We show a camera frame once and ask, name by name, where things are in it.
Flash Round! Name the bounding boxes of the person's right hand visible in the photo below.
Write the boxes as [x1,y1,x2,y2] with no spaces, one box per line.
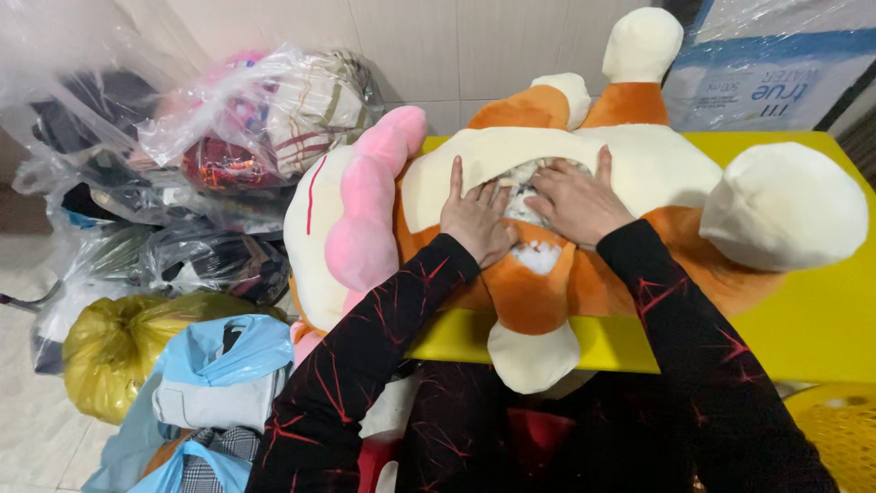
[523,145,637,247]

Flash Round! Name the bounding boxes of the person's left hand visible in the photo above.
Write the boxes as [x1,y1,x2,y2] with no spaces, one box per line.
[439,156,520,269]

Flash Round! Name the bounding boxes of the orange and cream plush toy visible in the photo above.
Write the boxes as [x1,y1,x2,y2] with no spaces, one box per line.
[283,7,870,395]

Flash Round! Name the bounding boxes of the white plush stuffing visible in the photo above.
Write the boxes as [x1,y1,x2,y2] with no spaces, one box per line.
[496,159,594,276]

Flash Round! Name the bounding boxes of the clear bag patterned clothes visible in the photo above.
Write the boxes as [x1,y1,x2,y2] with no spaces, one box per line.
[137,45,386,194]

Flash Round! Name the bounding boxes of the person's black red-patterned clothing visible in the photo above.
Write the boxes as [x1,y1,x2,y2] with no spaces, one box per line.
[356,362,699,493]

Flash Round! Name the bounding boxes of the plastic-wrapped cardboard carton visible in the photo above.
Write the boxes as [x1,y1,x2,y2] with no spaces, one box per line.
[662,0,876,132]

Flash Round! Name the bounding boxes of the light blue plastic bag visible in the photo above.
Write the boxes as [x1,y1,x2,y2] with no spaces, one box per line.
[82,314,297,493]

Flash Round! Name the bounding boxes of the crumpled clear bag dark items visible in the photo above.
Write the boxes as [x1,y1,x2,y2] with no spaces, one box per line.
[31,185,294,376]

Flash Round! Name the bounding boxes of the grey folded cloth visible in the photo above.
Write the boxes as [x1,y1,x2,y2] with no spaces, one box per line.
[152,366,290,434]

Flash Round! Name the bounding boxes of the black white checked cloth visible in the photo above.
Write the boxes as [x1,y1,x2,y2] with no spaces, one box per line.
[177,426,262,493]

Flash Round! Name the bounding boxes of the yellow plastic mesh basket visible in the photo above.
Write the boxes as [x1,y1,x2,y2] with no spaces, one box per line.
[782,382,876,493]

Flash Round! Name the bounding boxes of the yellow plastic bag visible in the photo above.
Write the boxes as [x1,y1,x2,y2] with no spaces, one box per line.
[62,293,290,427]

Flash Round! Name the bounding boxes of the large clear bag dark clothes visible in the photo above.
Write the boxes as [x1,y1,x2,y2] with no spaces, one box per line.
[0,0,206,230]

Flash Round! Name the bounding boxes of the grey metal handle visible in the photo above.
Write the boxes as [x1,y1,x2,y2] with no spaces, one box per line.
[0,279,64,315]

